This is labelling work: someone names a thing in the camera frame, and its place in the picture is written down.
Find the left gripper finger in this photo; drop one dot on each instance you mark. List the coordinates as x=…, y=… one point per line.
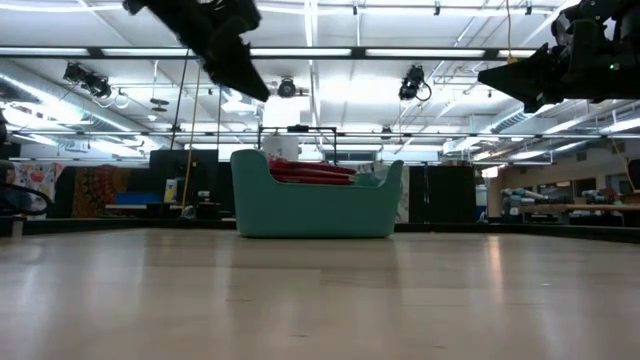
x=242, y=55
x=217, y=65

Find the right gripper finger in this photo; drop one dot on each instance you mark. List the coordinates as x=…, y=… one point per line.
x=536, y=104
x=527, y=72

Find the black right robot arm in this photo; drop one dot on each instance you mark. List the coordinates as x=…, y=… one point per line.
x=634, y=65

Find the black overhead beam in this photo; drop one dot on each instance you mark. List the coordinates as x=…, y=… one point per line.
x=325, y=52

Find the white bucket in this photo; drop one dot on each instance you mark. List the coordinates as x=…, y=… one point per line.
x=279, y=147

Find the cluttered wooden table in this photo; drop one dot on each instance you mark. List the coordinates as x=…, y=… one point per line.
x=575, y=207

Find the black storage cabinet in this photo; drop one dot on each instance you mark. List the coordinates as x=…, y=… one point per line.
x=175, y=175
x=442, y=195

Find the blue box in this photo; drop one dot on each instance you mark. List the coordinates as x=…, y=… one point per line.
x=137, y=198

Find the teal plastic basket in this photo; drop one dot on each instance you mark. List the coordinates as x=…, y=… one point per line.
x=310, y=210

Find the brown patterned cloth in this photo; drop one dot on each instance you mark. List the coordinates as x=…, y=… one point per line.
x=97, y=190

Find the colourful floral cloth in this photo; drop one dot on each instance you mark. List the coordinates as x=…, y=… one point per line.
x=35, y=180

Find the black curved tube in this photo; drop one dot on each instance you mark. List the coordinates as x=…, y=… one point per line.
x=37, y=192

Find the round black ceiling camera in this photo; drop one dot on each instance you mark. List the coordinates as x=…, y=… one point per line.
x=286, y=88

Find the black metal cart frame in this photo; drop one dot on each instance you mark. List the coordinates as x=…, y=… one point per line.
x=300, y=129

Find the silver ventilation duct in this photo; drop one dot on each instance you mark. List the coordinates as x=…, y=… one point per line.
x=30, y=87

